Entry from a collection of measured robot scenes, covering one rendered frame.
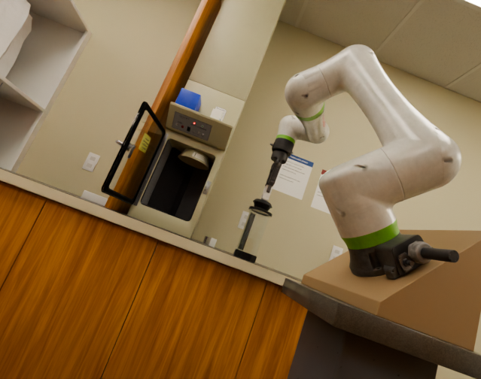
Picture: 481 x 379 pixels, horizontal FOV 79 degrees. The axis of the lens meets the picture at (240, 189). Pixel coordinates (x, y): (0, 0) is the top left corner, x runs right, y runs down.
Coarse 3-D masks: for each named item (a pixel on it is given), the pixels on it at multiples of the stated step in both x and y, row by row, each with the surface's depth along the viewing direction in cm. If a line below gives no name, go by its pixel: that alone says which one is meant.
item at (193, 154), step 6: (186, 150) 152; (192, 150) 151; (180, 156) 158; (186, 156) 162; (192, 156) 149; (198, 156) 150; (204, 156) 153; (186, 162) 163; (192, 162) 164; (198, 162) 164; (204, 162) 151; (204, 168) 162
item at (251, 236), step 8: (248, 216) 128; (256, 216) 126; (264, 216) 126; (248, 224) 126; (256, 224) 125; (264, 224) 126; (248, 232) 124; (256, 232) 124; (240, 240) 126; (248, 240) 123; (256, 240) 124; (240, 248) 124; (248, 248) 123; (256, 248) 124
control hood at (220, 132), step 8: (176, 104) 139; (184, 112) 140; (192, 112) 140; (168, 120) 144; (200, 120) 141; (208, 120) 140; (216, 120) 140; (168, 128) 147; (216, 128) 142; (224, 128) 141; (232, 128) 141; (192, 136) 146; (216, 136) 144; (224, 136) 143; (216, 144) 146; (224, 144) 146
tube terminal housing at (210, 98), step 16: (192, 80) 154; (208, 96) 154; (224, 96) 155; (208, 112) 152; (240, 112) 155; (176, 144) 155; (192, 144) 148; (208, 144) 149; (208, 192) 145; (144, 208) 140; (160, 224) 140; (176, 224) 141; (192, 224) 141
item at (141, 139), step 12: (144, 120) 121; (144, 132) 125; (156, 132) 136; (132, 144) 119; (144, 144) 128; (156, 144) 140; (132, 156) 122; (144, 156) 132; (120, 168) 116; (132, 168) 126; (144, 168) 137; (120, 180) 120; (132, 180) 130; (120, 192) 123; (132, 192) 134
